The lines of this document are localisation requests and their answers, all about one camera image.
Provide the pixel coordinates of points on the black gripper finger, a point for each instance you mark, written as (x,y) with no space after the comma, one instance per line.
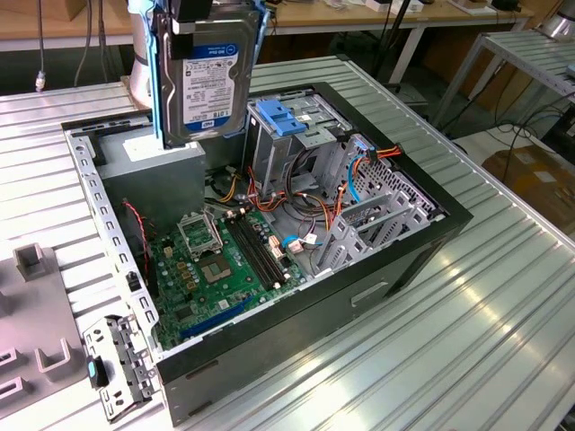
(182,47)

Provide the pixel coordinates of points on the hard disk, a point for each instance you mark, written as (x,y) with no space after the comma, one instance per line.
(211,90)

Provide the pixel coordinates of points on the grey metal disk bay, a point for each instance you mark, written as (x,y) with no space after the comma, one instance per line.
(346,233)

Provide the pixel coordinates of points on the blue plastic drive latch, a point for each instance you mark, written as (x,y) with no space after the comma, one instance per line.
(280,121)

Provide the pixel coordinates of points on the grey optical drive cage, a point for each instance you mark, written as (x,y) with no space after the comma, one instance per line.
(274,157)

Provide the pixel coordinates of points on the grey power supply unit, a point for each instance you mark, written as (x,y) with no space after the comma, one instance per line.
(153,188)

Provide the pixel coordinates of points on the white box on desk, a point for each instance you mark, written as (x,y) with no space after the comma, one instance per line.
(382,5)
(415,5)

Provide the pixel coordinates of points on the black RAM slot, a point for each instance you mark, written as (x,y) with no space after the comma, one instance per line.
(266,249)
(254,252)
(248,253)
(260,250)

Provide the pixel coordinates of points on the pink board connector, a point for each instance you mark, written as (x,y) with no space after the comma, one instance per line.
(276,249)

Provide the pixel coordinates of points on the black tripod stand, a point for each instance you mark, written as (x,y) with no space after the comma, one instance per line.
(402,9)

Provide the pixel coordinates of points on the CPU socket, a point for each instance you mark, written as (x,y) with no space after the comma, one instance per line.
(215,269)

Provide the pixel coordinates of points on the green motherboard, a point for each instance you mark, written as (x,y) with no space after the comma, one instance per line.
(233,292)

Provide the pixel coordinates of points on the blue expansion slot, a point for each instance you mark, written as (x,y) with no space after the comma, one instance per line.
(211,321)

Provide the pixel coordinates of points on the black open PC case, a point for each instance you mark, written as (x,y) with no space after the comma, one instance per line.
(292,323)

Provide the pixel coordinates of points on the grey parts rack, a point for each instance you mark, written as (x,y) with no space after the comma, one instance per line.
(40,314)

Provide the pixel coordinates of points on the black device on desk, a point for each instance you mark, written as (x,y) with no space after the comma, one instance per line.
(507,4)

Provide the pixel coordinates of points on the black latch with blue tab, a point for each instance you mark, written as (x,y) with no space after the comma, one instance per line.
(93,370)

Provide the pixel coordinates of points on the metal slat side table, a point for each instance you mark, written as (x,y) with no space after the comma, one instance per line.
(521,49)

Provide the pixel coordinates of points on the brown cardboard box with label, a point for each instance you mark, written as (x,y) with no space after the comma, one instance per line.
(530,175)

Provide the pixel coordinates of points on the wooden desk white frame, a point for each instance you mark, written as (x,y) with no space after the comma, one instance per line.
(314,18)

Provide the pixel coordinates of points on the black intrusion switch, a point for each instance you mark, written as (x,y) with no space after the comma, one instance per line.
(132,280)

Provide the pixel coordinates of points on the grey metal slot bracket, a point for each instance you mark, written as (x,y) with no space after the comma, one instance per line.
(130,359)

